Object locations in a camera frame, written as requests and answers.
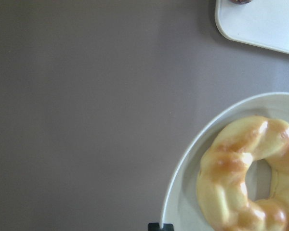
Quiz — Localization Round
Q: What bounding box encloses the dark tea bottle on tray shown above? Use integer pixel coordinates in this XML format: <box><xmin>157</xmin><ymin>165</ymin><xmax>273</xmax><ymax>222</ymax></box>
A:
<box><xmin>230</xmin><ymin>0</ymin><xmax>253</xmax><ymax>5</ymax></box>

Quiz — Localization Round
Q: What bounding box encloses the twisted ring donut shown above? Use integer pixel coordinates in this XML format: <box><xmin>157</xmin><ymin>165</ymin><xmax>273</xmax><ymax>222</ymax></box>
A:
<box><xmin>197</xmin><ymin>116</ymin><xmax>289</xmax><ymax>231</ymax></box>

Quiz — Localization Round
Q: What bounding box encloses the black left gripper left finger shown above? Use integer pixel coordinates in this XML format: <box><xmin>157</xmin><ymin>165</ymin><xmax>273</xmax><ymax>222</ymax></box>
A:
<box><xmin>148</xmin><ymin>222</ymin><xmax>161</xmax><ymax>231</ymax></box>

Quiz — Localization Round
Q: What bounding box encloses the cream rabbit tray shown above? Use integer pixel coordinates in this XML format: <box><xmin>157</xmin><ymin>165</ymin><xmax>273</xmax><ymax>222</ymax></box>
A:
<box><xmin>215</xmin><ymin>0</ymin><xmax>289</xmax><ymax>54</ymax></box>

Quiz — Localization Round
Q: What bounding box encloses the white shallow bowl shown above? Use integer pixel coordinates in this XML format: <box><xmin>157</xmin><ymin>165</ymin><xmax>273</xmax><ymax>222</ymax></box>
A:
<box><xmin>160</xmin><ymin>92</ymin><xmax>289</xmax><ymax>231</ymax></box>

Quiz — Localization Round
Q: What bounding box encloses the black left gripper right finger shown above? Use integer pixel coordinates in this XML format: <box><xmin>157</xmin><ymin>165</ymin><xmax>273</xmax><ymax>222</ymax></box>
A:
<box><xmin>162</xmin><ymin>223</ymin><xmax>174</xmax><ymax>231</ymax></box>

